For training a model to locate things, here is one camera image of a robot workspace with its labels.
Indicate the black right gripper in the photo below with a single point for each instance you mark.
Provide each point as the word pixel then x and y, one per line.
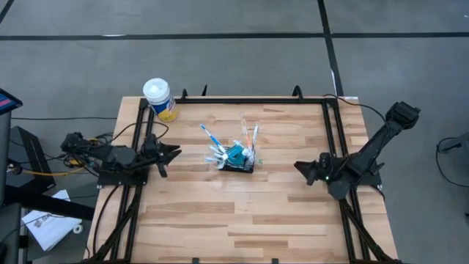
pixel 324 168

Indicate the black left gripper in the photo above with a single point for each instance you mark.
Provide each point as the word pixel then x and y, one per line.
pixel 152 154

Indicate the white toothbrush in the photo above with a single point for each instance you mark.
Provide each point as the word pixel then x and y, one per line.
pixel 251 157

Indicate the blue mouthwash bottle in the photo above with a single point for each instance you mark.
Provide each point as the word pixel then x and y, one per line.
pixel 235 151
pixel 240 160

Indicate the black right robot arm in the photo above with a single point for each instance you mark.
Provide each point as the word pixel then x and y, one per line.
pixel 377 143

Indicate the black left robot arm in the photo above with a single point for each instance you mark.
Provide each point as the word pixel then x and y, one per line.
pixel 117 155

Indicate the Lysol wipes canister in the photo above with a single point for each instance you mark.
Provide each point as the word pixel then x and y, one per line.
pixel 157 93

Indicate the white tape roll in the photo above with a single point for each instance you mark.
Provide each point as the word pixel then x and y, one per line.
pixel 74 229

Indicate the black stand leg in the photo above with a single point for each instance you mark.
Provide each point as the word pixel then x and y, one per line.
pixel 44 203

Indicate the black equipment case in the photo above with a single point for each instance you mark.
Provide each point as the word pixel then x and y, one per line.
pixel 33 161

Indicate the white paper sheets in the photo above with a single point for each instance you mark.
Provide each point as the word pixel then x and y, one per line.
pixel 51 231

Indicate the grey equipment leg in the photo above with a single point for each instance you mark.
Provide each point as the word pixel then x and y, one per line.
pixel 458 144

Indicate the screen on stand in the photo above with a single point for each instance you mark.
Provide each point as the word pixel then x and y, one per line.
pixel 7 100

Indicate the black frame clamp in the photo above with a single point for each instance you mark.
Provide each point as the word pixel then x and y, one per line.
pixel 204 92
pixel 196 261
pixel 184 96
pixel 275 261
pixel 298 87

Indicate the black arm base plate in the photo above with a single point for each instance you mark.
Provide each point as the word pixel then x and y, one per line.
pixel 110 179
pixel 370 179

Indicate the black aluminium table frame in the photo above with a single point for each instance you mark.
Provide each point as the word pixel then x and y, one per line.
pixel 238 100

